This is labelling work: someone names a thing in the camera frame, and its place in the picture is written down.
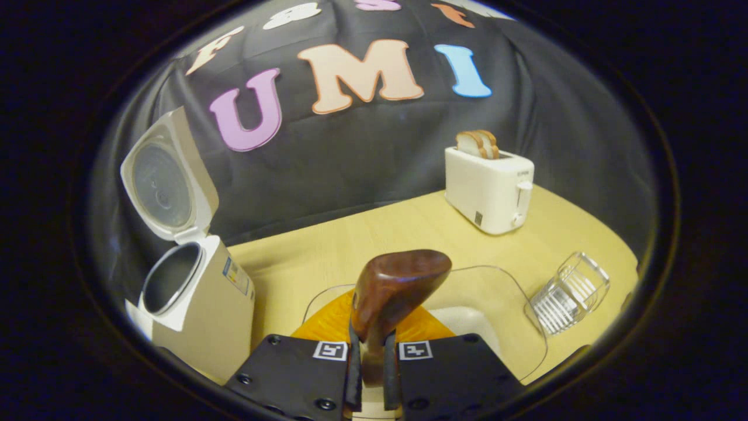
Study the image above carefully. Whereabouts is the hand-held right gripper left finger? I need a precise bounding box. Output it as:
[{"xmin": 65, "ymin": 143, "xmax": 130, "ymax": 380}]
[{"xmin": 225, "ymin": 289, "xmax": 363, "ymax": 421}]

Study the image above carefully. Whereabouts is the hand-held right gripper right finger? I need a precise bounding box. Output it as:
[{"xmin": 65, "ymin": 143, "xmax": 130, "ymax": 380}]
[{"xmin": 383, "ymin": 304, "xmax": 524, "ymax": 421}]

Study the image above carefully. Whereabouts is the white rice cooker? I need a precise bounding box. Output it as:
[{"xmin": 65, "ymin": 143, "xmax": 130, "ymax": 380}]
[{"xmin": 120, "ymin": 106, "xmax": 256, "ymax": 385}]

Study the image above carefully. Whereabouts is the brown wooden spoon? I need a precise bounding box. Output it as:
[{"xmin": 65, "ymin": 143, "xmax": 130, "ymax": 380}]
[{"xmin": 351, "ymin": 250, "xmax": 452, "ymax": 387}]

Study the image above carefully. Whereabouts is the clear chopstick holder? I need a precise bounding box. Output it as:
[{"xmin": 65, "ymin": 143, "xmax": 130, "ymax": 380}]
[{"xmin": 530, "ymin": 252, "xmax": 611, "ymax": 336}]

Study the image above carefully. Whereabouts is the white toaster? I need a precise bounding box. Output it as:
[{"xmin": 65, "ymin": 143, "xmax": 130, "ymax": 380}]
[{"xmin": 444, "ymin": 146, "xmax": 535, "ymax": 236}]

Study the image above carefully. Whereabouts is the black backdrop cloth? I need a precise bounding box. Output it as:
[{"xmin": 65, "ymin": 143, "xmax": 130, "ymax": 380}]
[{"xmin": 93, "ymin": 0, "xmax": 658, "ymax": 287}]

